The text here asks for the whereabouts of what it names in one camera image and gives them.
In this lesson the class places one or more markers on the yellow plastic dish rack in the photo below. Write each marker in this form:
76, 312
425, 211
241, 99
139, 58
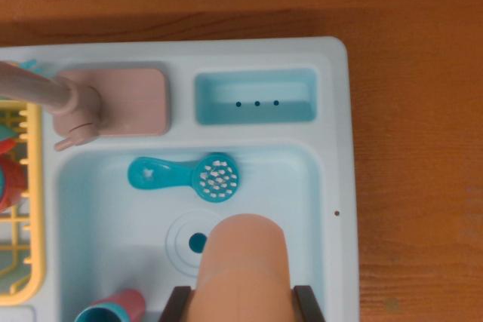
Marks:
34, 194

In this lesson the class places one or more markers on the light blue toy sink unit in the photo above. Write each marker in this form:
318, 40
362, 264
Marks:
283, 178

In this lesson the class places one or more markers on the red toy plate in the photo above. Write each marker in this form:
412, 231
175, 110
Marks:
7, 146

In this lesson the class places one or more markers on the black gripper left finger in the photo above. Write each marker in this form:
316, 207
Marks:
177, 305

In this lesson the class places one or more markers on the teal toy fork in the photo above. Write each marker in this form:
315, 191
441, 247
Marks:
32, 65

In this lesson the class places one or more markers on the cream detergent bottle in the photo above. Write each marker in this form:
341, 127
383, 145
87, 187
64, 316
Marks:
241, 273

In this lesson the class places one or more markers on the grey toy faucet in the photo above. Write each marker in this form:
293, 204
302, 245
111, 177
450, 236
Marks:
45, 90

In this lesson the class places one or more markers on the teal scrub brush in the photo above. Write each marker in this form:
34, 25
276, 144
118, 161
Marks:
166, 176

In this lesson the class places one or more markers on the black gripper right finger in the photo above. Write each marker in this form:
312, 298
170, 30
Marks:
307, 305

